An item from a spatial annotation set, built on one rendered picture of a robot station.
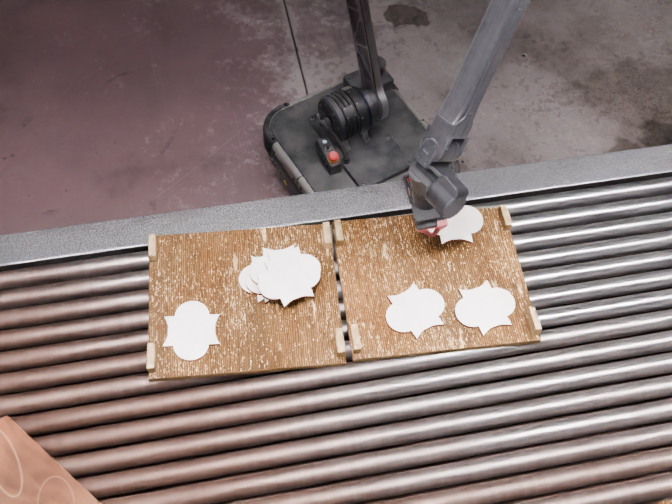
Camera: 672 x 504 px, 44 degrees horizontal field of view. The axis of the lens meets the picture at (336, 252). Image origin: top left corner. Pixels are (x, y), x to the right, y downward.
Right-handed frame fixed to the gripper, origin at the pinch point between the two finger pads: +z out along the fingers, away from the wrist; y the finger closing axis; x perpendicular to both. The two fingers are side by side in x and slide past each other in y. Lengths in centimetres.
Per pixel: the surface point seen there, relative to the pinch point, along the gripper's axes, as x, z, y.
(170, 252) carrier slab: 58, -3, 2
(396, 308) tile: 10.4, 6.3, -16.5
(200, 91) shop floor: 78, 91, 134
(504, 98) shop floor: -42, 116, 122
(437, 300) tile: 1.3, 8.2, -15.3
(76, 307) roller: 78, -5, -9
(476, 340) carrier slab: -5.3, 10.3, -25.2
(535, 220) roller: -24.9, 16.8, 5.2
